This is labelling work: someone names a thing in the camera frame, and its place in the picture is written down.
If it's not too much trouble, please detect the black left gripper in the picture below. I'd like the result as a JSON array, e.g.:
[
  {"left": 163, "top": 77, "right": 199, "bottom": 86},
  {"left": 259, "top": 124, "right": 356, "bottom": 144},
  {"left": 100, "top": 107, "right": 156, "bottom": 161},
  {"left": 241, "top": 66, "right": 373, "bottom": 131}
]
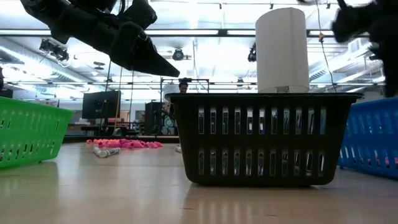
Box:
[{"left": 20, "top": 0, "right": 181, "bottom": 78}]

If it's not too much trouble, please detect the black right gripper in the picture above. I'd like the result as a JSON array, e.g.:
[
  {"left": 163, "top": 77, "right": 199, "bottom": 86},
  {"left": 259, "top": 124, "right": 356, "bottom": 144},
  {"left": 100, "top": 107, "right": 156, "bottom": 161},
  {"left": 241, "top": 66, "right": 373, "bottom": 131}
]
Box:
[{"left": 331, "top": 0, "right": 398, "bottom": 98}]

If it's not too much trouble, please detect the magenta crayon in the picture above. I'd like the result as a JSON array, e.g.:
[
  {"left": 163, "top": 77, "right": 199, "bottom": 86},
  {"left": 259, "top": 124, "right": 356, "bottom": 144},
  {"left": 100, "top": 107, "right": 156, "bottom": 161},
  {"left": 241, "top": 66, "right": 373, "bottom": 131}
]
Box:
[{"left": 366, "top": 157, "right": 398, "bottom": 169}]

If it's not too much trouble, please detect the blue plastic basket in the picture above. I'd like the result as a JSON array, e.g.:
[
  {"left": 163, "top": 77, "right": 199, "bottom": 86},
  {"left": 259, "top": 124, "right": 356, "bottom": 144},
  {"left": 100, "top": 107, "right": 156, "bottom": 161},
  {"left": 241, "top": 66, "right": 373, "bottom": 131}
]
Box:
[{"left": 336, "top": 96, "right": 398, "bottom": 180}]

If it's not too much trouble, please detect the ceiling air vent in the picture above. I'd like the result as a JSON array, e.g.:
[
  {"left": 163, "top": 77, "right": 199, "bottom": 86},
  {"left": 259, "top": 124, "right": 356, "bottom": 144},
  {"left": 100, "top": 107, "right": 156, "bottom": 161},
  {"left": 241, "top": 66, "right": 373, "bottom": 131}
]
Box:
[{"left": 347, "top": 37, "right": 363, "bottom": 54}]

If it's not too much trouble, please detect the black monitor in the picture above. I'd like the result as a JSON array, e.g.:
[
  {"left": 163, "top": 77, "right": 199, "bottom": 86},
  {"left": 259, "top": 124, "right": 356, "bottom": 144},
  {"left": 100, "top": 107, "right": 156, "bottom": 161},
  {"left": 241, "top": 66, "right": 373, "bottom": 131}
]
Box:
[{"left": 81, "top": 90, "right": 121, "bottom": 120}]

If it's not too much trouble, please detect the black cabinet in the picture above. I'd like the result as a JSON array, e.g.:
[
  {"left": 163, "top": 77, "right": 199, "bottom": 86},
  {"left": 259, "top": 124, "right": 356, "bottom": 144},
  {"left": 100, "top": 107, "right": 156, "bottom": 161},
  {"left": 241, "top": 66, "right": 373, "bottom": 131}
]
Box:
[{"left": 144, "top": 101, "right": 163, "bottom": 136}]

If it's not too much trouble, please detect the black ceiling light cluster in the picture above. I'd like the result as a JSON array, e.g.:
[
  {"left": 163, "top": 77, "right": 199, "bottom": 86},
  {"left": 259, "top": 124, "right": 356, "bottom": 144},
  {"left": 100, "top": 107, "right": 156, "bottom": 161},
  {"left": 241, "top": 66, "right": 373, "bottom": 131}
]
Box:
[{"left": 39, "top": 39, "right": 70, "bottom": 62}]

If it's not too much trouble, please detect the white lamp with wooden base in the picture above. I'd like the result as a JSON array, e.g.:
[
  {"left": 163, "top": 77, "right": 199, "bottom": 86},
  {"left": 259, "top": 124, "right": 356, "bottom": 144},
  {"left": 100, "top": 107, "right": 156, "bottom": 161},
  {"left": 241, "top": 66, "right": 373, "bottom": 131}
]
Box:
[{"left": 254, "top": 7, "right": 311, "bottom": 94}]

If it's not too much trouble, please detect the green plastic basket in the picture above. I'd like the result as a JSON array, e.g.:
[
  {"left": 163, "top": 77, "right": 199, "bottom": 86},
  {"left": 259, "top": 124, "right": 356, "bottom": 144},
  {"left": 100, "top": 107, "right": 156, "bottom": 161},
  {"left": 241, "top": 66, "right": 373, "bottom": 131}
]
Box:
[{"left": 0, "top": 96, "right": 75, "bottom": 170}]

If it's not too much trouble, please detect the black plastic basket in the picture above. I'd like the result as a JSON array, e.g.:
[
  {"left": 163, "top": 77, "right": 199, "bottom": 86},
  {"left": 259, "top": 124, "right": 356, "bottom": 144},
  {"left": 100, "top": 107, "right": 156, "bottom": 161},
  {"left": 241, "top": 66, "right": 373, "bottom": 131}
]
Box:
[{"left": 164, "top": 91, "right": 364, "bottom": 188}]

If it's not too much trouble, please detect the hanging black cable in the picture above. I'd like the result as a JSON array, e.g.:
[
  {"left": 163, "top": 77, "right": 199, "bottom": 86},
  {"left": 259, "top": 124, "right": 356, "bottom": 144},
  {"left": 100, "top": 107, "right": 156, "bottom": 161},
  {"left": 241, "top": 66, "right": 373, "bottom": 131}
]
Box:
[{"left": 315, "top": 0, "right": 339, "bottom": 93}]

